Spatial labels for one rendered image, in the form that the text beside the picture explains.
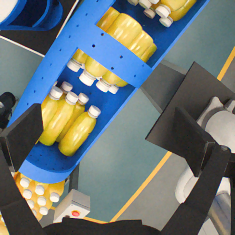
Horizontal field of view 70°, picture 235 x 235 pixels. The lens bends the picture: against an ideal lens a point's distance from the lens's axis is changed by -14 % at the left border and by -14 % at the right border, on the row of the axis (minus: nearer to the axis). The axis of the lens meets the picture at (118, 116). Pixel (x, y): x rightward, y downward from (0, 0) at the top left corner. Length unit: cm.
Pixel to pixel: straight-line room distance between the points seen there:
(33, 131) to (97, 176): 207
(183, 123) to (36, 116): 13
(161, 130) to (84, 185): 168
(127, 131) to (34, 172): 143
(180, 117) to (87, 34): 33
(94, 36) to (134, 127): 155
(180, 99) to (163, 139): 18
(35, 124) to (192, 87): 67
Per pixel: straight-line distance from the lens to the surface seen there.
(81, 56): 53
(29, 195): 89
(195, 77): 77
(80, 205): 91
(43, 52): 158
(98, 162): 210
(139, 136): 198
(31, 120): 17
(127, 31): 48
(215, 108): 82
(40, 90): 50
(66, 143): 69
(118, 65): 44
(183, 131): 17
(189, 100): 78
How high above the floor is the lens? 167
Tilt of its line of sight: 65 degrees down
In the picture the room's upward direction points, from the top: 165 degrees clockwise
